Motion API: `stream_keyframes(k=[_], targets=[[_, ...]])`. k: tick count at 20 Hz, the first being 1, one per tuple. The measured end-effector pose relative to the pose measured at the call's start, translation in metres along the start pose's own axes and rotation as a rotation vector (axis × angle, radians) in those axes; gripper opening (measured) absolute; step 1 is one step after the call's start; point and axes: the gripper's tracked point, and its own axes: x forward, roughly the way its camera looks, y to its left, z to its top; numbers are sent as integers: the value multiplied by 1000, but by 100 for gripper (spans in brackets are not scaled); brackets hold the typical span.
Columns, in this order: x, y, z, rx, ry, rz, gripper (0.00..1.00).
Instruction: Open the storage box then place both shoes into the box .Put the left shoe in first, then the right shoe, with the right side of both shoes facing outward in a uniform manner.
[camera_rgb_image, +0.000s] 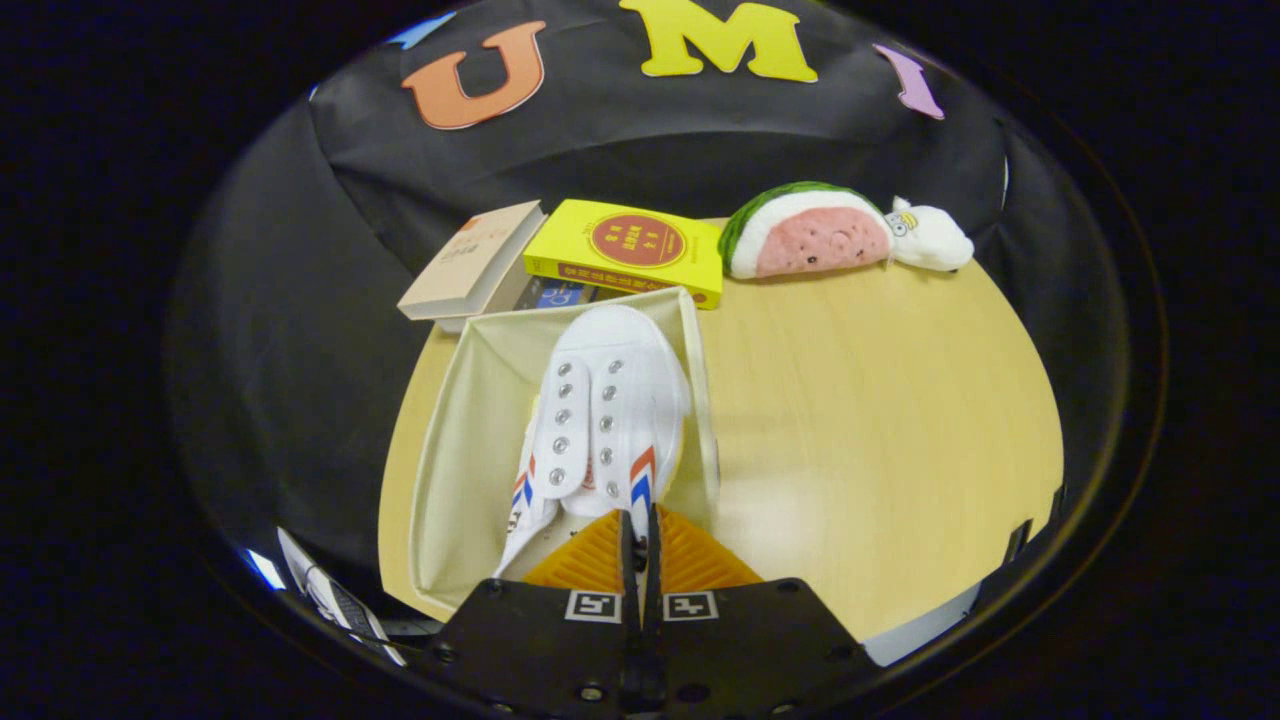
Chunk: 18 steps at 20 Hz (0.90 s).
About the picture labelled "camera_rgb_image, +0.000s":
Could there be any black backdrop cloth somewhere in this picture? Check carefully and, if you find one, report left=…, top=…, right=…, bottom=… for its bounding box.
left=165, top=0, right=1111, bottom=621

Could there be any beige book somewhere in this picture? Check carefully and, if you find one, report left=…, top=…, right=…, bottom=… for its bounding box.
left=397, top=200, right=548, bottom=323

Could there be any computer screen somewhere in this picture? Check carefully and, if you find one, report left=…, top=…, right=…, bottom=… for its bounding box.
left=240, top=545, right=289, bottom=593

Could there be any grey book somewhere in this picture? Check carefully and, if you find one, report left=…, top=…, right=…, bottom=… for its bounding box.
left=437, top=270, right=546, bottom=334

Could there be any watermelon slice plush toy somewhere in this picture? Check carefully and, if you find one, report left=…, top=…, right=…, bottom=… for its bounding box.
left=717, top=181, right=893, bottom=281

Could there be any cream fabric storage box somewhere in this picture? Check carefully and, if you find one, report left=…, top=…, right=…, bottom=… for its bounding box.
left=408, top=286, right=723, bottom=613

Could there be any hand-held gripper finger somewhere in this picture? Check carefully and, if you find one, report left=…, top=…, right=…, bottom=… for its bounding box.
left=643, top=505, right=869, bottom=720
left=430, top=507, right=641, bottom=720

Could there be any blue book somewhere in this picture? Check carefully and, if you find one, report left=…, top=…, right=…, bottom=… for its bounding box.
left=535, top=278, right=601, bottom=311

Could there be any small white plush toy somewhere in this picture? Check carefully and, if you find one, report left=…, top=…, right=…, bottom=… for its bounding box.
left=885, top=196, right=975, bottom=273

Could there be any white canvas shoe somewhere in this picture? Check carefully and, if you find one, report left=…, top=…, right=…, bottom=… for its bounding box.
left=492, top=304, right=693, bottom=581

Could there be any yellow book with red circle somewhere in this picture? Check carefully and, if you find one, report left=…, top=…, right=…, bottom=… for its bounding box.
left=522, top=198, right=725, bottom=311

